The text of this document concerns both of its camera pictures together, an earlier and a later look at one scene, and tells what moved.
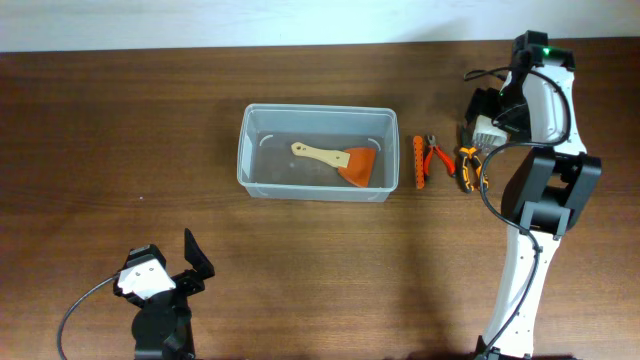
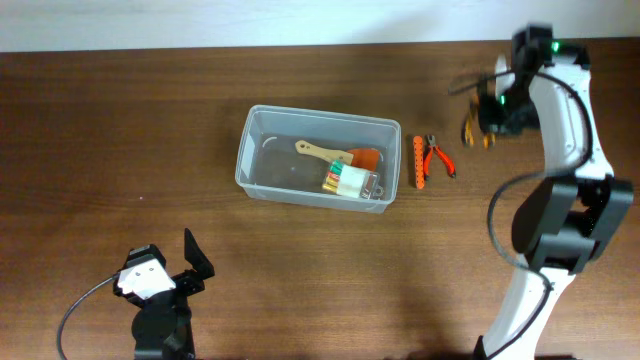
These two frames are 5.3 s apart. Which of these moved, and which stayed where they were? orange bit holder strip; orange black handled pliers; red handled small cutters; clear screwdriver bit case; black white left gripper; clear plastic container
Moved: clear plastic container; clear screwdriver bit case; orange black handled pliers
Stayed: black white left gripper; red handled small cutters; orange bit holder strip
